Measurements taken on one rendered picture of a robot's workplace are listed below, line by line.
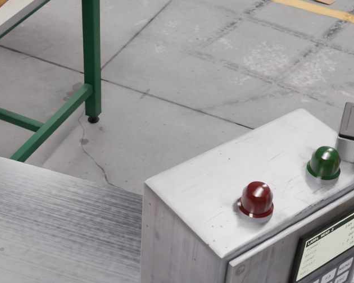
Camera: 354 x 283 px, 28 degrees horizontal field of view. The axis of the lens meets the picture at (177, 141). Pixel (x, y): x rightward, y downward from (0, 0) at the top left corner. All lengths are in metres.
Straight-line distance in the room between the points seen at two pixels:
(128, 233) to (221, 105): 1.76
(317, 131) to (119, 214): 0.85
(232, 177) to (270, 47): 2.98
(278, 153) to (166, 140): 2.30
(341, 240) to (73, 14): 3.17
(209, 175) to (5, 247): 0.86
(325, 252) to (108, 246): 0.81
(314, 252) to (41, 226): 0.89
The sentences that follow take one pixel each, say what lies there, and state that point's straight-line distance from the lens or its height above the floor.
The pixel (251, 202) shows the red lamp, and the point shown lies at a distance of 0.49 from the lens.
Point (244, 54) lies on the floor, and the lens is 3.42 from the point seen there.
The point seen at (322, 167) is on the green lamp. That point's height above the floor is 1.49.
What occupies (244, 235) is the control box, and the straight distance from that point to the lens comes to 0.50.
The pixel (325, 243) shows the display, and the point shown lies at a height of 1.43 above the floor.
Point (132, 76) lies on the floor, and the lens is 3.21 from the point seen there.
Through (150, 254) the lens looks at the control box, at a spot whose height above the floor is 1.41.
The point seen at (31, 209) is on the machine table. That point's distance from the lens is 1.42.
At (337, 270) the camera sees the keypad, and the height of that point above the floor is 1.38.
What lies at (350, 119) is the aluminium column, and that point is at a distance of 0.57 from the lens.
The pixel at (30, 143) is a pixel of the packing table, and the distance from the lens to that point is 2.54.
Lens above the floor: 1.84
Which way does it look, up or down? 40 degrees down
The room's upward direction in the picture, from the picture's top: 4 degrees clockwise
